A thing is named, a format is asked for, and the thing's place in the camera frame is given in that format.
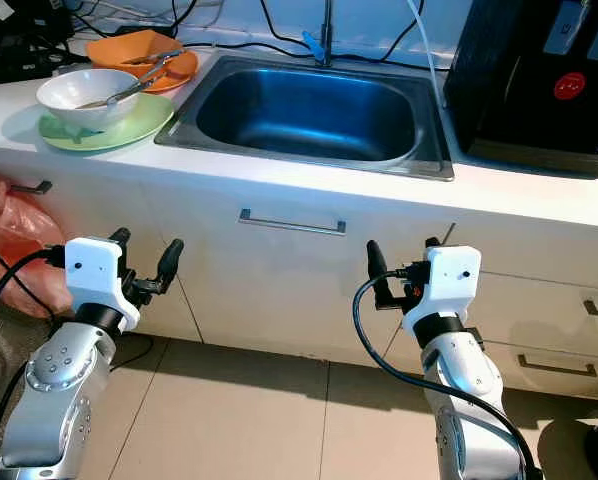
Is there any light green plate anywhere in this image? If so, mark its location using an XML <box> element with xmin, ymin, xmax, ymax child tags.
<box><xmin>37</xmin><ymin>93</ymin><xmax>176</xmax><ymax>153</ymax></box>

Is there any golden metal spoon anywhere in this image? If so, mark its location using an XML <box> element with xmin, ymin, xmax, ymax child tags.
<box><xmin>74</xmin><ymin>75</ymin><xmax>170</xmax><ymax>109</ymax></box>

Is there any white kitchen cabinet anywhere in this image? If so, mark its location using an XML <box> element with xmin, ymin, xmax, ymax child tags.
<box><xmin>0</xmin><ymin>145</ymin><xmax>598</xmax><ymax>401</ymax></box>

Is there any red plastic bag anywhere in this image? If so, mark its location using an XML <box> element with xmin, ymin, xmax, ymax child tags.
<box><xmin>0</xmin><ymin>172</ymin><xmax>75</xmax><ymax>319</ymax></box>

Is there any black appliance with red sticker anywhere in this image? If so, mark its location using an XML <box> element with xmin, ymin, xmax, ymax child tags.
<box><xmin>444</xmin><ymin>0</ymin><xmax>598</xmax><ymax>179</ymax></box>

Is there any stainless steel sink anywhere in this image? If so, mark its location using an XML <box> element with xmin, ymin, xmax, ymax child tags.
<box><xmin>155</xmin><ymin>55</ymin><xmax>455</xmax><ymax>182</ymax></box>

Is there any orange plate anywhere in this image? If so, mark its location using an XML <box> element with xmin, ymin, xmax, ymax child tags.
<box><xmin>85</xmin><ymin>29</ymin><xmax>200</xmax><ymax>95</ymax></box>

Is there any black power strip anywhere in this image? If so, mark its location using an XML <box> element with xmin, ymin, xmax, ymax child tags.
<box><xmin>0</xmin><ymin>45</ymin><xmax>85</xmax><ymax>86</ymax></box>

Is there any white water tube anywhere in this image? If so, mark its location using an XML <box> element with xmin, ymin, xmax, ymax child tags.
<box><xmin>404</xmin><ymin>0</ymin><xmax>448</xmax><ymax>109</ymax></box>

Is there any dark metal faucet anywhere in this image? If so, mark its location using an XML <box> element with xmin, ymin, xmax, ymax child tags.
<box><xmin>304</xmin><ymin>0</ymin><xmax>338</xmax><ymax>69</ymax></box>

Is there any black power supply box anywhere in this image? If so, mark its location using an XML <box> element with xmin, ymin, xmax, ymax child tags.
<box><xmin>0</xmin><ymin>0</ymin><xmax>70</xmax><ymax>41</ymax></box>

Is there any grey rectangular adapter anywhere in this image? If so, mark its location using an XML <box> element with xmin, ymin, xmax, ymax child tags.
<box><xmin>544</xmin><ymin>0</ymin><xmax>590</xmax><ymax>56</ymax></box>

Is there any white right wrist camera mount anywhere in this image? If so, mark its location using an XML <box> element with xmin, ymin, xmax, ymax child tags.
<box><xmin>401</xmin><ymin>245</ymin><xmax>483</xmax><ymax>341</ymax></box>

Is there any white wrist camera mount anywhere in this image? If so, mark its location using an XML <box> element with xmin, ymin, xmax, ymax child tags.
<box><xmin>401</xmin><ymin>245</ymin><xmax>483</xmax><ymax>341</ymax></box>
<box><xmin>63</xmin><ymin>237</ymin><xmax>142</xmax><ymax>333</ymax></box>

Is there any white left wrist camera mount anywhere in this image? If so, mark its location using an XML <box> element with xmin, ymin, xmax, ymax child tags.
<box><xmin>63</xmin><ymin>237</ymin><xmax>142</xmax><ymax>333</ymax></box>

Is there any silver drawer handle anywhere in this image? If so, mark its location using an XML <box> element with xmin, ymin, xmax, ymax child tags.
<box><xmin>237</xmin><ymin>208</ymin><xmax>348</xmax><ymax>237</ymax></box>

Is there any black cabinet handle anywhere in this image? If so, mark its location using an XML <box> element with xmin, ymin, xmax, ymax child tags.
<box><xmin>7</xmin><ymin>178</ymin><xmax>54</xmax><ymax>196</ymax></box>

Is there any dark long drawer handle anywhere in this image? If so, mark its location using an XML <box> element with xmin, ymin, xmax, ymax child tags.
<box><xmin>517</xmin><ymin>353</ymin><xmax>598</xmax><ymax>378</ymax></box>

